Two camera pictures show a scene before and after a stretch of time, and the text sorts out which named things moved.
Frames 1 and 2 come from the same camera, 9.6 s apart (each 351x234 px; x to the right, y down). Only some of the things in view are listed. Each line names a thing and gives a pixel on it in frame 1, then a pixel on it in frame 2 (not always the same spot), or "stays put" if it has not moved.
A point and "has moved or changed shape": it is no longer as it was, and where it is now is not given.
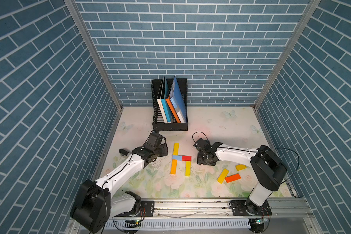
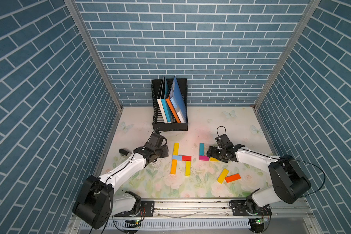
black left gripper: (165, 149) stays put
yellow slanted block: (223, 175) stays put
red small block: (188, 158) stays put
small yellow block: (241, 167) has moved or changed shape
